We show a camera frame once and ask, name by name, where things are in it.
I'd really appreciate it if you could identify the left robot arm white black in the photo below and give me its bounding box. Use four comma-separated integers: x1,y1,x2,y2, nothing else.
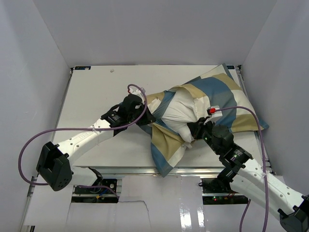
36,92,155,193

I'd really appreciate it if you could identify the blue label left corner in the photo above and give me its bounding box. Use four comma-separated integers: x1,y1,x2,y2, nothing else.
74,66,91,70

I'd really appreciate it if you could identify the white pillow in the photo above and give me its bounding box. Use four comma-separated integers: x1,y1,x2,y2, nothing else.
160,88,211,143

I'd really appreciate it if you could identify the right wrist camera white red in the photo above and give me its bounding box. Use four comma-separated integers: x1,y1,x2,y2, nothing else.
204,106,223,125

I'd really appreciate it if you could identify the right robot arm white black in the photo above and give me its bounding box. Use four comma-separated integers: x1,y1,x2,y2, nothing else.
187,118,309,232

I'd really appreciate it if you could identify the blue beige white checked pillowcase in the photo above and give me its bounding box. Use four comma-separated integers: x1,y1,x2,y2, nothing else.
141,64,269,177

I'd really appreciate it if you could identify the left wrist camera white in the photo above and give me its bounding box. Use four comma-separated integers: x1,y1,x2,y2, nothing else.
127,87,146,99

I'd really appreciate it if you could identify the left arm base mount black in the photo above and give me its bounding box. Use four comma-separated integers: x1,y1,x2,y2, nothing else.
73,168,119,203

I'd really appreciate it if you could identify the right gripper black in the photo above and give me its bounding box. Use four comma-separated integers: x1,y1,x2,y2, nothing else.
189,116,222,155

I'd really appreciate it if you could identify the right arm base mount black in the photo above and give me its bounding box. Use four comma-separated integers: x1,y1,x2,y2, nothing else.
198,175,248,205

